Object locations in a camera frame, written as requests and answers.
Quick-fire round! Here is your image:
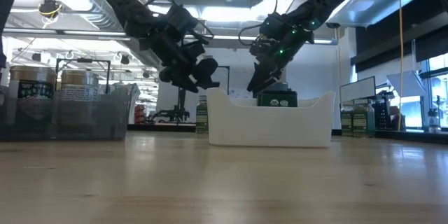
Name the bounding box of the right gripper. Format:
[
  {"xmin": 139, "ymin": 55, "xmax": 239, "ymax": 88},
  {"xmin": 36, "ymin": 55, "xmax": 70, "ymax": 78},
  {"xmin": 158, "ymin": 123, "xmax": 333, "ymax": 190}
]
[{"xmin": 246, "ymin": 12, "xmax": 316, "ymax": 95}]

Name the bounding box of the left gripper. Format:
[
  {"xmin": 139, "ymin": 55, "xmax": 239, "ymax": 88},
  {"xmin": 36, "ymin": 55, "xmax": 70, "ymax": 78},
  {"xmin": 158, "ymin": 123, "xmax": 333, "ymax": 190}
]
[{"xmin": 138, "ymin": 3, "xmax": 221, "ymax": 94}]

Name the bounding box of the green black pepper tin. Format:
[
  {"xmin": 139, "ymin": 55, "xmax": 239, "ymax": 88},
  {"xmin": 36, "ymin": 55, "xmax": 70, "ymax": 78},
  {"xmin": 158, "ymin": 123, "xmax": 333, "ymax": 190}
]
[{"xmin": 257, "ymin": 90, "xmax": 299, "ymax": 108}]

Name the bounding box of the white plastic bin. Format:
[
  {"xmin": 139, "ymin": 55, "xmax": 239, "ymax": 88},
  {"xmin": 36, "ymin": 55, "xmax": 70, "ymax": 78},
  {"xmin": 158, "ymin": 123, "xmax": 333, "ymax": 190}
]
[{"xmin": 206, "ymin": 87, "xmax": 336, "ymax": 148}]

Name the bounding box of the red object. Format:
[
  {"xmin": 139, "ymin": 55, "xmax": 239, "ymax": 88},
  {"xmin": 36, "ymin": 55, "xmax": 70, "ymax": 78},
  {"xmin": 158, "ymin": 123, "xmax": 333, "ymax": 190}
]
[{"xmin": 134, "ymin": 104, "xmax": 146, "ymax": 125}]

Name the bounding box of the whiteboard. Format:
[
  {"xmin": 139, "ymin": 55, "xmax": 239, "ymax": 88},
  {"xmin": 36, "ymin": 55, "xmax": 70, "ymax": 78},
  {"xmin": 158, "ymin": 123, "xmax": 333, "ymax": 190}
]
[{"xmin": 338, "ymin": 76, "xmax": 378, "ymax": 129}]

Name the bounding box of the grey translucent bin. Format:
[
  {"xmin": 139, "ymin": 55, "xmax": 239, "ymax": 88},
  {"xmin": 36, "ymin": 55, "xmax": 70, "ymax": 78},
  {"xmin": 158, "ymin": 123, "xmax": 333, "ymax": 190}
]
[{"xmin": 0, "ymin": 83, "xmax": 141, "ymax": 141}]

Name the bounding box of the black crate cart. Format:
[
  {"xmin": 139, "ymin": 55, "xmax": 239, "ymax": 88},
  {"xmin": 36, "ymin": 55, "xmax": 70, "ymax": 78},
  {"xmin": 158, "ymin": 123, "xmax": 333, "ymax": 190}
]
[{"xmin": 373, "ymin": 92, "xmax": 396, "ymax": 130}]

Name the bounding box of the white triangular shade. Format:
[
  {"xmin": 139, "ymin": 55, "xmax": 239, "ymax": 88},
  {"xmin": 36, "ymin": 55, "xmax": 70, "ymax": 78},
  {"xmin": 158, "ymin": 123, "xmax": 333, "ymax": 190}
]
[{"xmin": 386, "ymin": 69, "xmax": 427, "ymax": 99}]

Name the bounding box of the window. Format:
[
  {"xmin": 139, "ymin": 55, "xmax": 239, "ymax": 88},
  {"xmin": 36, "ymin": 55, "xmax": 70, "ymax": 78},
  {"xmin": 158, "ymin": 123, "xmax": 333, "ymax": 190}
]
[{"xmin": 419, "ymin": 54, "xmax": 448, "ymax": 130}]

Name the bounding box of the clear bottle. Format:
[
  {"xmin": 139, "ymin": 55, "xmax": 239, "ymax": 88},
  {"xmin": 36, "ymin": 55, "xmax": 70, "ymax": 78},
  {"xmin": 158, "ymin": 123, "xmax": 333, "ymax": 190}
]
[{"xmin": 427, "ymin": 107, "xmax": 440, "ymax": 134}]

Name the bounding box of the distant black frame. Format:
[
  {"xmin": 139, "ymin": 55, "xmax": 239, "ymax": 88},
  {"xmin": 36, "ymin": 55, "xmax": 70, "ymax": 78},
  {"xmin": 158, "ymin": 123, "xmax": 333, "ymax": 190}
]
[
  {"xmin": 55, "ymin": 57, "xmax": 112, "ymax": 95},
  {"xmin": 216, "ymin": 64, "xmax": 231, "ymax": 95}
]

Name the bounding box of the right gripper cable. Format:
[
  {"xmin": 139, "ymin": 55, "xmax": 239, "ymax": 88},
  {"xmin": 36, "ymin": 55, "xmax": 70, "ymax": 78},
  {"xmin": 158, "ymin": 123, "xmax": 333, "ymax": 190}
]
[{"xmin": 237, "ymin": 22, "xmax": 267, "ymax": 46}]

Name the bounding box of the yellow hanging cable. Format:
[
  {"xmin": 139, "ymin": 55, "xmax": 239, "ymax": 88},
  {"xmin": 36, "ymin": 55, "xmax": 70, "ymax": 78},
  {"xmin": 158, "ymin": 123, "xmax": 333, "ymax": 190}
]
[{"xmin": 396, "ymin": 0, "xmax": 406, "ymax": 132}]

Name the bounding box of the large metal duct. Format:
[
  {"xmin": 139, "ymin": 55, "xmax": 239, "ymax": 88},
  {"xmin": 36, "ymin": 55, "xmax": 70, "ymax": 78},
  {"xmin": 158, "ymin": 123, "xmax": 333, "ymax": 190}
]
[{"xmin": 323, "ymin": 0, "xmax": 430, "ymax": 29}]

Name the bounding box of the ceiling cord reel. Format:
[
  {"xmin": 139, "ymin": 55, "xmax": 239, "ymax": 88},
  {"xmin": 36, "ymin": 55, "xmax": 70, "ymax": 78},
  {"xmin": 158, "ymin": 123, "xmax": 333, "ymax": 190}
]
[{"xmin": 37, "ymin": 0, "xmax": 64, "ymax": 29}]

